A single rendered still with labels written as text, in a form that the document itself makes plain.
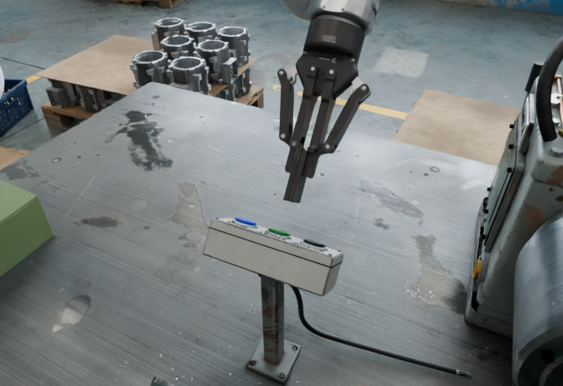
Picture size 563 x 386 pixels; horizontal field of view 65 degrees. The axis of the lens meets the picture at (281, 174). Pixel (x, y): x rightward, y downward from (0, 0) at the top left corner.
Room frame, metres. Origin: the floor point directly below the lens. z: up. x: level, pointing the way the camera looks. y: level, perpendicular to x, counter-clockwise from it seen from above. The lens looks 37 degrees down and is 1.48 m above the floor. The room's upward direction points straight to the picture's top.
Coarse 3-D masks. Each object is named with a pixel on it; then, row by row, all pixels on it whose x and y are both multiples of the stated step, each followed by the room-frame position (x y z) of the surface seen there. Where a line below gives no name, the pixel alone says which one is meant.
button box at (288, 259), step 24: (216, 240) 0.41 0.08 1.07; (240, 240) 0.40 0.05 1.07; (264, 240) 0.39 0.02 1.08; (288, 240) 0.39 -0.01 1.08; (240, 264) 0.38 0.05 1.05; (264, 264) 0.37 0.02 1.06; (288, 264) 0.37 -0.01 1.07; (312, 264) 0.36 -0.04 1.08; (336, 264) 0.37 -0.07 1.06; (312, 288) 0.34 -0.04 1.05
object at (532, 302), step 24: (552, 240) 0.37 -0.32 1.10; (528, 264) 0.37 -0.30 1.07; (552, 264) 0.34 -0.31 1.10; (528, 288) 0.33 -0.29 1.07; (552, 288) 0.30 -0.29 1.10; (528, 312) 0.30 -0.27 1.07; (552, 312) 0.27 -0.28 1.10; (528, 336) 0.27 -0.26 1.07; (552, 336) 0.25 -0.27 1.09; (528, 360) 0.25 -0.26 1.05; (552, 360) 0.24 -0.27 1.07; (528, 384) 0.25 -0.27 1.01; (552, 384) 0.24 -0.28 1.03
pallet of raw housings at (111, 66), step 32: (160, 32) 2.82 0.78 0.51; (192, 32) 2.73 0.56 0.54; (224, 32) 2.76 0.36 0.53; (64, 64) 2.67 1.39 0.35; (96, 64) 2.67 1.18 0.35; (128, 64) 2.67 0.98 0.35; (160, 64) 2.25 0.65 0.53; (192, 64) 2.29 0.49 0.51; (224, 64) 2.40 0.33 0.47; (64, 96) 2.49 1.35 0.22; (96, 96) 2.42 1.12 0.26; (224, 96) 2.39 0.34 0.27; (256, 96) 2.68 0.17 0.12; (64, 128) 2.45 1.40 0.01
